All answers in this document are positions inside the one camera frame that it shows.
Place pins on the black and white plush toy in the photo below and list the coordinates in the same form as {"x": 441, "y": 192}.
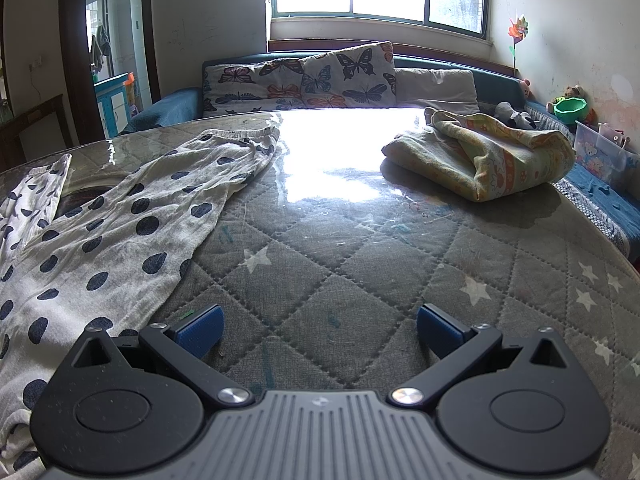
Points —
{"x": 520, "y": 120}

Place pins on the artificial flower stem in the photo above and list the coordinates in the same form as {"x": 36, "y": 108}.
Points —
{"x": 517, "y": 30}

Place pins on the white polka dot pants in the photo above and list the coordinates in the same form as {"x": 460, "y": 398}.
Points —
{"x": 125, "y": 240}

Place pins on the orange plastic item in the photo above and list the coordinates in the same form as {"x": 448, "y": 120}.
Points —
{"x": 130, "y": 79}

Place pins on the dark wooden door frame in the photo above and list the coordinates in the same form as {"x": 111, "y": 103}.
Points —
{"x": 75, "y": 60}

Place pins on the butterfly print pillow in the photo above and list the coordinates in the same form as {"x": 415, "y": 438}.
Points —
{"x": 300, "y": 80}

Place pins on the plain grey pillow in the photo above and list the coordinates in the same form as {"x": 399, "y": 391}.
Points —
{"x": 435, "y": 87}

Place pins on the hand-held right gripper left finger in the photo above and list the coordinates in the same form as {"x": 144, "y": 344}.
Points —
{"x": 202, "y": 330}

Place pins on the grey quilted star table cover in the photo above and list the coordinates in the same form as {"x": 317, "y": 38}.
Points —
{"x": 350, "y": 260}

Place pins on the blue sofa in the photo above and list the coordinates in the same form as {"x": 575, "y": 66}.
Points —
{"x": 170, "y": 105}

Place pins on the pink plush toy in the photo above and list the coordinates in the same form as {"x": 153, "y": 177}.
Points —
{"x": 525, "y": 88}

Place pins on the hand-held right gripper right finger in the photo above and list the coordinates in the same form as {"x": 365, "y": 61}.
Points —
{"x": 435, "y": 327}

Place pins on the blue cabinet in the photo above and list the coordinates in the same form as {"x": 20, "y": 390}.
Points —
{"x": 112, "y": 105}

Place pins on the dark wooden cabinet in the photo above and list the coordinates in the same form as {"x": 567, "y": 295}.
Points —
{"x": 10, "y": 132}

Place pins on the green plastic bowl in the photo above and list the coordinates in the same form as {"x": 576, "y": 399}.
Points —
{"x": 570, "y": 107}

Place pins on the clear plastic storage box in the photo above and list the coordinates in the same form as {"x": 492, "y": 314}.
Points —
{"x": 595, "y": 152}

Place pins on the yellow patterned cloth bag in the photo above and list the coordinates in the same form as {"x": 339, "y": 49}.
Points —
{"x": 500, "y": 160}

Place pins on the hanging clothes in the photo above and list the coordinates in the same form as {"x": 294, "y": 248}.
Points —
{"x": 100, "y": 47}

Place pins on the brown teddy bear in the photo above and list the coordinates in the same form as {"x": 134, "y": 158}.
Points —
{"x": 573, "y": 92}

